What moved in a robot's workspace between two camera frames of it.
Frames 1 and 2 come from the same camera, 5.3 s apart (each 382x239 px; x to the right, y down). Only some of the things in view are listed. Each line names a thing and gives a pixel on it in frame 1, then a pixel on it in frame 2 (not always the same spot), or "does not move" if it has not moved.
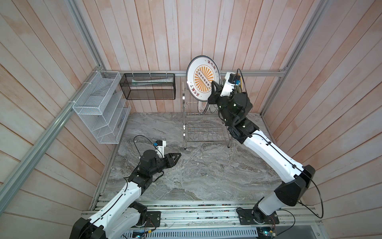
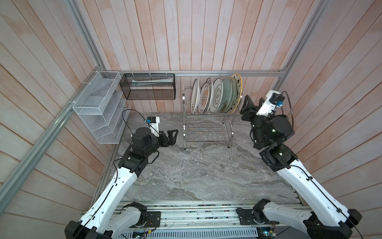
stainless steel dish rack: x=199 y=128 does not move
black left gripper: x=170 y=160 → x=165 y=143
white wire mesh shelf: x=103 y=107 does not move
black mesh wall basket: x=148 y=86 does not move
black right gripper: x=217 y=99 → x=251 y=112
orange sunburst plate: x=201 y=72 → x=195 y=97
